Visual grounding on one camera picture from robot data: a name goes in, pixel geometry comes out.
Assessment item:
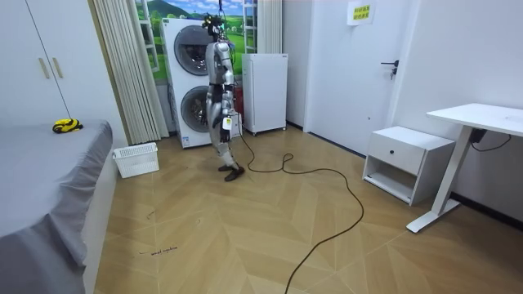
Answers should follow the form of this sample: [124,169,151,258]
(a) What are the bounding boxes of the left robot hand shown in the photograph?
[220,115,235,144]

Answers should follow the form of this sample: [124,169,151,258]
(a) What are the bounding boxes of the robot legs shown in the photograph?
[205,84,247,183]

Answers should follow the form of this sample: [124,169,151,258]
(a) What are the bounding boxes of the red fire extinguisher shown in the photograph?
[233,84,245,118]

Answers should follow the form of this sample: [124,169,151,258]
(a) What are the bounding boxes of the white washing machine tower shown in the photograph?
[160,17,243,149]

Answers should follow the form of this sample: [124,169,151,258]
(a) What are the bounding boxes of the white fridge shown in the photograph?
[241,52,289,136]

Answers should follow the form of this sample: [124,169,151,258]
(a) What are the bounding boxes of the robot body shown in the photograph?
[201,13,236,108]

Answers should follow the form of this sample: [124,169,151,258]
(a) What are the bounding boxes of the white laundry basket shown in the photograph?
[112,141,161,180]

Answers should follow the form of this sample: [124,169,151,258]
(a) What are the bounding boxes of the beige pleated curtain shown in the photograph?
[87,0,170,146]
[257,0,284,56]

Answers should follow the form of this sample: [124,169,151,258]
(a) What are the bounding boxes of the white room door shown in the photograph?
[303,0,411,159]

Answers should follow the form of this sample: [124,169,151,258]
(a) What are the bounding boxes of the yellow black soft toy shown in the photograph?
[51,118,84,135]

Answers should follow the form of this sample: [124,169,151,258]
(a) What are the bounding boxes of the white yellow door sign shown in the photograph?
[346,0,376,27]

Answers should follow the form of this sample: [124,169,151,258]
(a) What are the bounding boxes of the white bedside cabinet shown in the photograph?
[361,125,457,207]

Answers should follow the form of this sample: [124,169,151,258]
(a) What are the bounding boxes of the white wardrobe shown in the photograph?
[0,0,129,150]

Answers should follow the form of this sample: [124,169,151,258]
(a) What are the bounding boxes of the grey bed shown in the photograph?
[0,118,120,294]

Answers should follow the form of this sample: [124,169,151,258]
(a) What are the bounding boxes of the black desk control box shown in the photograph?
[468,127,488,145]

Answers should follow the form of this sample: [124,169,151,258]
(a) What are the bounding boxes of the white desk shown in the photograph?
[405,102,523,234]

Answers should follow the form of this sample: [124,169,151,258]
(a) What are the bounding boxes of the landscape window wall poster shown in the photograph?
[134,0,259,82]

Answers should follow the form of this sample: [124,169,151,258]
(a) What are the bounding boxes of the black floor cable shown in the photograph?
[235,120,365,294]

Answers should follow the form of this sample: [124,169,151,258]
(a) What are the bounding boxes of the black door handle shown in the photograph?
[380,60,400,81]

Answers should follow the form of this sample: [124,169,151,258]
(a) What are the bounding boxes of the black desk cable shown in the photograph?
[470,133,513,154]

